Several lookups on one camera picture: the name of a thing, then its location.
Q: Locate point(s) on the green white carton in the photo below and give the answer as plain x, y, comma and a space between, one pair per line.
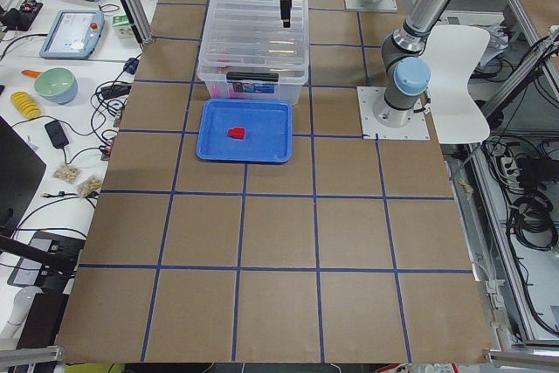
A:
121, 26

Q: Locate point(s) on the near teach pendant tablet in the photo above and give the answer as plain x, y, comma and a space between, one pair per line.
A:
74, 35

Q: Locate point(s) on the black power adapter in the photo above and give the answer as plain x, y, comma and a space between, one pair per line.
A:
56, 134

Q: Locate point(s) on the yellow ridged toy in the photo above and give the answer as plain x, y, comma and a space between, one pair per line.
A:
25, 105

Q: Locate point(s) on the black monitor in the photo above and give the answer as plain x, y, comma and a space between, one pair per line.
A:
21, 173

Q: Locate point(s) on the white power strip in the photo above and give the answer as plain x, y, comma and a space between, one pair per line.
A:
509, 170

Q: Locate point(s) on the snack bag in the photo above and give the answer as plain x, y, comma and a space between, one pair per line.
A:
91, 185
67, 173

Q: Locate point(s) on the blue plastic tray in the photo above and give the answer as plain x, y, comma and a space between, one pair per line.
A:
246, 131

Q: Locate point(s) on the white chair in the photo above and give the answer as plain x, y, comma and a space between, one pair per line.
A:
452, 52

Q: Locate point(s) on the green bowl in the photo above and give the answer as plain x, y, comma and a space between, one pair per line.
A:
57, 85

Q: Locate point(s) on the black box latch handle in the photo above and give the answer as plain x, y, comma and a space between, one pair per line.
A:
263, 77

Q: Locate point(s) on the clear plastic storage box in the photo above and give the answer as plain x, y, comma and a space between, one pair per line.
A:
253, 80

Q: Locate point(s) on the red block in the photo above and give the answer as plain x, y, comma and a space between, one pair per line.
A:
237, 133

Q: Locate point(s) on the clear plastic box lid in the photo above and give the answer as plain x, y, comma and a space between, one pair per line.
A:
255, 19

